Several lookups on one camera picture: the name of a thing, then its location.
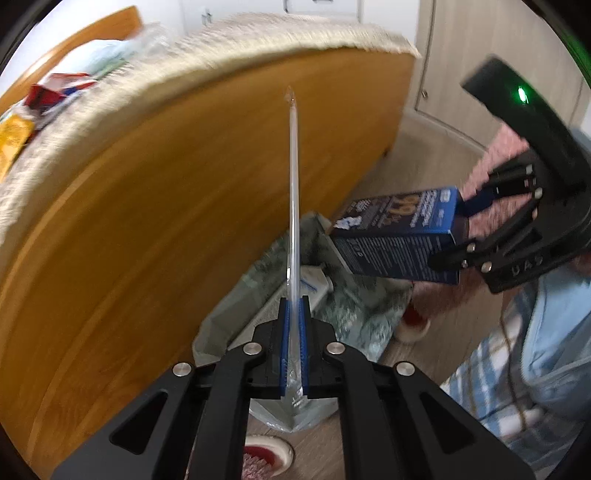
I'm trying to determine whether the white wardrobe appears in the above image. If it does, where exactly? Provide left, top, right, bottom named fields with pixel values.
left=178, top=0, right=421, bottom=28

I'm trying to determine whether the white milk carton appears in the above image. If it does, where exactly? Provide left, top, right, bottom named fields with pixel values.
left=298, top=265, right=335, bottom=305

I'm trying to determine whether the light wood-grain door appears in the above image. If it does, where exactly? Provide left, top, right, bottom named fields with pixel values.
left=406, top=0, right=578, bottom=153

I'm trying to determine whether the white and red slipper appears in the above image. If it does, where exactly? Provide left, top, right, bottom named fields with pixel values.
left=244, top=433, right=295, bottom=480
left=392, top=302, right=432, bottom=343
left=416, top=127, right=536, bottom=324

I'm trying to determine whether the wooden bed frame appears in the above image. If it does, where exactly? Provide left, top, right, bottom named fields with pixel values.
left=0, top=44, right=414, bottom=469

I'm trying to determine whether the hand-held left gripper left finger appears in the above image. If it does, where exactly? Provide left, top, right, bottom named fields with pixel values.
left=50, top=295, right=291, bottom=480

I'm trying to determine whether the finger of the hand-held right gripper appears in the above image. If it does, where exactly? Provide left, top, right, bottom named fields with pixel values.
left=461, top=154, right=543, bottom=217
left=428, top=217, right=543, bottom=280

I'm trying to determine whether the leaf-print plastic trash bag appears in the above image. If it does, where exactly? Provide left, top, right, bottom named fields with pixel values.
left=191, top=211, right=414, bottom=432

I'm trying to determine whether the person's plaid pants leg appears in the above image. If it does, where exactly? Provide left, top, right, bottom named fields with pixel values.
left=441, top=286, right=568, bottom=448

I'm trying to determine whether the clear plastic packaging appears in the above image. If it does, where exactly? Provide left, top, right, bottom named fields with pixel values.
left=284, top=85, right=311, bottom=409

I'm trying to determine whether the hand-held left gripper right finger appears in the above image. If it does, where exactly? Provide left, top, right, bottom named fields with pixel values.
left=298, top=295, right=536, bottom=480

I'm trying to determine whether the yellow food packet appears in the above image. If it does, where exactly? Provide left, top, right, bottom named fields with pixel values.
left=0, top=113, right=38, bottom=183

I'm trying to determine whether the red and white snack bag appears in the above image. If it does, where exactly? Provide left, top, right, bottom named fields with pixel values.
left=25, top=71, right=100, bottom=121

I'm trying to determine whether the wooden headboard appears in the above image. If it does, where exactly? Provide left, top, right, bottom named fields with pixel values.
left=0, top=6, right=144, bottom=112

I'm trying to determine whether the clear sticker-decorated plastic bottle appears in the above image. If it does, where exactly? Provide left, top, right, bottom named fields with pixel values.
left=131, top=23, right=174, bottom=61

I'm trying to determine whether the dark blue cardboard box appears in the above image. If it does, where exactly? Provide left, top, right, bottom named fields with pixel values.
left=330, top=186, right=472, bottom=284

